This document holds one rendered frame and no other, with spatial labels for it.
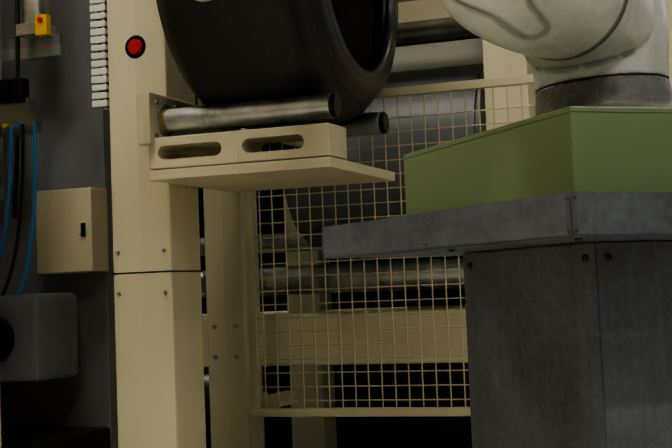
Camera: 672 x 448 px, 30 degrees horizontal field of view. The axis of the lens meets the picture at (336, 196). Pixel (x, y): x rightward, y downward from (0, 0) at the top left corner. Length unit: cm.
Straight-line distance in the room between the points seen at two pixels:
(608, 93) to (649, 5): 11
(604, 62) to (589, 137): 20
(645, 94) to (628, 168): 18
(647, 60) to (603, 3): 14
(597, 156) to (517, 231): 12
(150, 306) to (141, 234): 14
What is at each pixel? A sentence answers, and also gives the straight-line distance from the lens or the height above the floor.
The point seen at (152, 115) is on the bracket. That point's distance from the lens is 234.
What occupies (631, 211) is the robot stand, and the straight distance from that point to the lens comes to 117.
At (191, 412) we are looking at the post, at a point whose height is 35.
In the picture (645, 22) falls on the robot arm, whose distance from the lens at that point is 143.
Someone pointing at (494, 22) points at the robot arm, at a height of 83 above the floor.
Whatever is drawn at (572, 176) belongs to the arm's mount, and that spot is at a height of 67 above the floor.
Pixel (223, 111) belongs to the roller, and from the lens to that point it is 230.
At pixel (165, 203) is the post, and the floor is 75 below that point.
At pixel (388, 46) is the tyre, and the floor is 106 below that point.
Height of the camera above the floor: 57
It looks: 4 degrees up
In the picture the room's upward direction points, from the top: 2 degrees counter-clockwise
